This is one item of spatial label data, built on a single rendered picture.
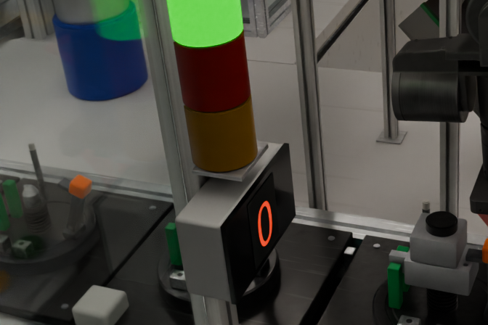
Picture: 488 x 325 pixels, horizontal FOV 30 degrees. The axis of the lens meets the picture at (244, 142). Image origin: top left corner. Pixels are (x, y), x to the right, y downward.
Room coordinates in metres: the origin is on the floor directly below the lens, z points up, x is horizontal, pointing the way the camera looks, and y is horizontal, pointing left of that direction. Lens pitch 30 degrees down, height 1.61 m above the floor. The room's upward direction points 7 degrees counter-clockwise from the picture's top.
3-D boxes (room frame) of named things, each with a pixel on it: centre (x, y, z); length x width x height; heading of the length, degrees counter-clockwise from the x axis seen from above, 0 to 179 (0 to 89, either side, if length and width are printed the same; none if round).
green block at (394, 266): (0.71, -0.13, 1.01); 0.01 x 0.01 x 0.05; 62
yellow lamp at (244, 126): (0.59, 0.02, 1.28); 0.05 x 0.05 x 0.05
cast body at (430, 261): (0.71, -0.17, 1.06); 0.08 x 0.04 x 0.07; 62
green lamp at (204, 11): (0.59, 0.02, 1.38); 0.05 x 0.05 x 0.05
